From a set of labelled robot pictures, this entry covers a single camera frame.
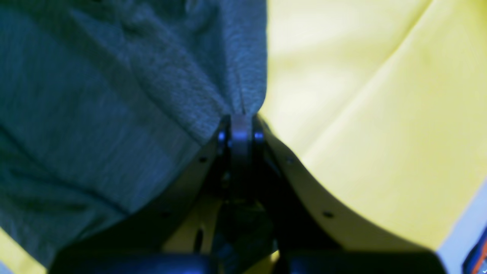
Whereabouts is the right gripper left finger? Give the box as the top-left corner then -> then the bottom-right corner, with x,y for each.
48,116 -> 231,274

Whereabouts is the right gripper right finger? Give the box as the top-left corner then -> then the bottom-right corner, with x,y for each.
231,115 -> 446,274

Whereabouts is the dark green long-sleeve shirt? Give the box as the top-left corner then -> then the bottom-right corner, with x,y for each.
0,0 -> 267,267

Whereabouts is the yellow table cloth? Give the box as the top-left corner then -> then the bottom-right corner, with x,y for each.
0,0 -> 487,274

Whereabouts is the orange blue tool case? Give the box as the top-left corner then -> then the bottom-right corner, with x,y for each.
462,229 -> 487,274

